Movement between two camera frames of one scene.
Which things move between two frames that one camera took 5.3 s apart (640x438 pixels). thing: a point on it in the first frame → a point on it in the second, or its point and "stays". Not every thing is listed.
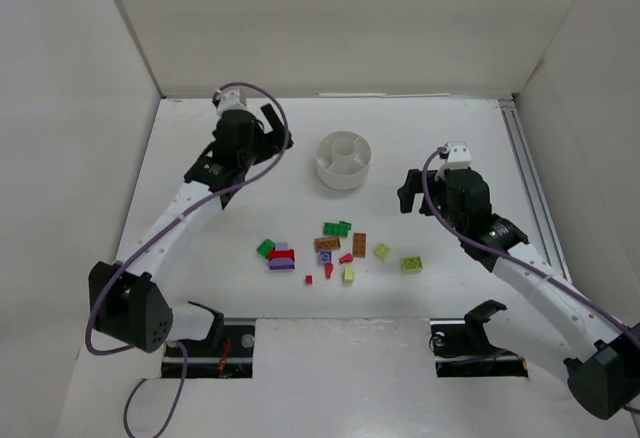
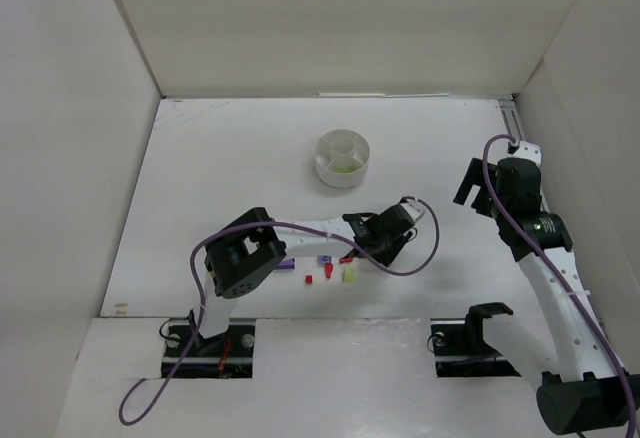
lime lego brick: [349, 274] stays
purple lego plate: [281, 264] stays
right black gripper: [417, 194] → [477, 190]
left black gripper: [270, 134] → [370, 244]
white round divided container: [342, 159] stays
